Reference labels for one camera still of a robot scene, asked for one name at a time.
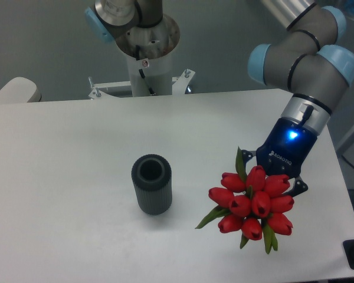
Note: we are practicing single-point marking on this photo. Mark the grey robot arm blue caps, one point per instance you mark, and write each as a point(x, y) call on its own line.
point(308, 63)

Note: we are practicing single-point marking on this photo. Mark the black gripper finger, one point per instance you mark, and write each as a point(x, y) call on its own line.
point(247, 155)
point(299, 187)

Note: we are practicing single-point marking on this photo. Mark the red tulip bouquet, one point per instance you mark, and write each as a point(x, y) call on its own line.
point(252, 203)

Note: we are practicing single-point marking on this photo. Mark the beige chair back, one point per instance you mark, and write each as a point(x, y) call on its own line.
point(19, 90)

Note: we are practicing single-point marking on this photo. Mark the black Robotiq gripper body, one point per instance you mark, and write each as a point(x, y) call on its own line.
point(285, 149)

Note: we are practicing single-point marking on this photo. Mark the dark grey ribbed vase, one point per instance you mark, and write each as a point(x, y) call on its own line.
point(152, 179)

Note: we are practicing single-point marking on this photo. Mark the white metal base frame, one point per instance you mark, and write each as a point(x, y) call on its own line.
point(178, 86)

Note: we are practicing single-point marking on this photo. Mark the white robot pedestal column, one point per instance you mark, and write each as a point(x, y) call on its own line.
point(150, 77)

